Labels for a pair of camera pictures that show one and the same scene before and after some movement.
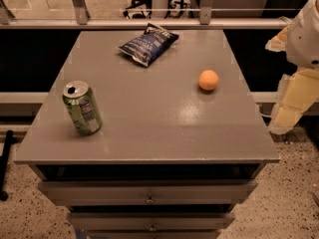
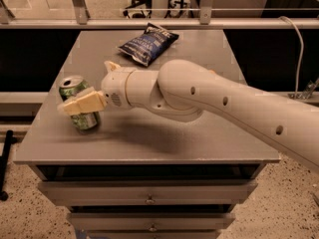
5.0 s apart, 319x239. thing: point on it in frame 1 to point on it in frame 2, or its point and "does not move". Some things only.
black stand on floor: (4, 164) does not move
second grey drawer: (150, 221) does not move
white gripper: (305, 41) to (114, 87)
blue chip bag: (152, 44) does not move
